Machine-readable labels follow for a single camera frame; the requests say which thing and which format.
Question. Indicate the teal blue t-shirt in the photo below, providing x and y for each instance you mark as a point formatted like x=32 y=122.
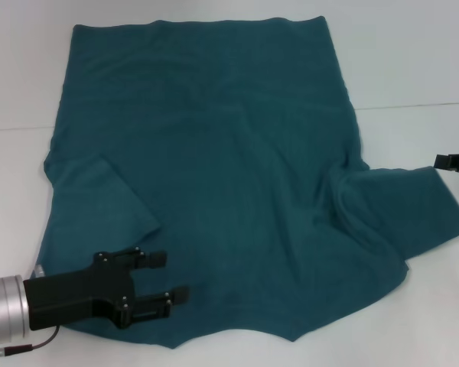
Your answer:
x=214 y=153

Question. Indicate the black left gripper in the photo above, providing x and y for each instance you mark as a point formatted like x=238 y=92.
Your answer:
x=76 y=292

